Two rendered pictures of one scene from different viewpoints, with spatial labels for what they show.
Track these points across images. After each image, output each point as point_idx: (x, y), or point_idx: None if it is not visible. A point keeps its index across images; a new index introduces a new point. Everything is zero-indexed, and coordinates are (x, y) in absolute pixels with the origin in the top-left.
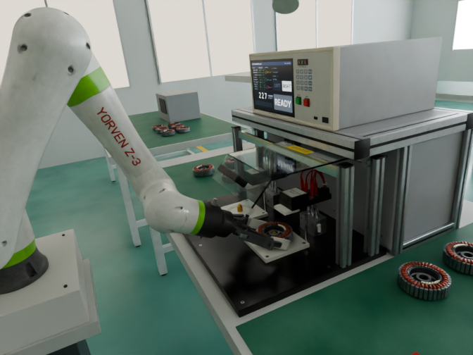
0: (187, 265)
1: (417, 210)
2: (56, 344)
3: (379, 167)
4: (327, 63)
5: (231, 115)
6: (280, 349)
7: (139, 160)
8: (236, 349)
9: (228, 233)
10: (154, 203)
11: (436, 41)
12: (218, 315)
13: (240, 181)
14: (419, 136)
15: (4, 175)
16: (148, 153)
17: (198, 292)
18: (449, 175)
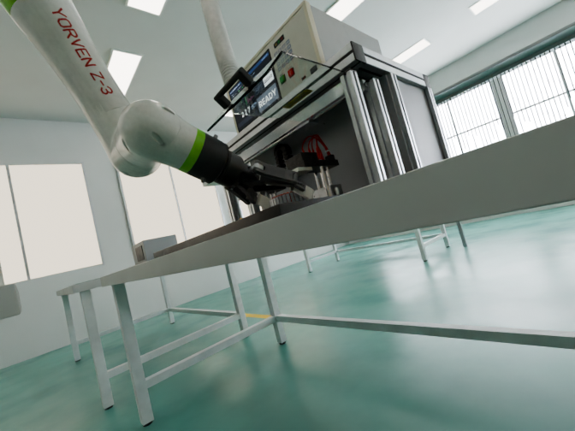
0: (186, 250)
1: (422, 150)
2: None
3: (376, 85)
4: (302, 18)
5: None
6: None
7: (111, 91)
8: (293, 221)
9: (239, 170)
10: (133, 103)
11: (376, 41)
12: (248, 227)
13: (245, 73)
14: (398, 70)
15: None
16: (124, 95)
17: (209, 265)
18: (430, 126)
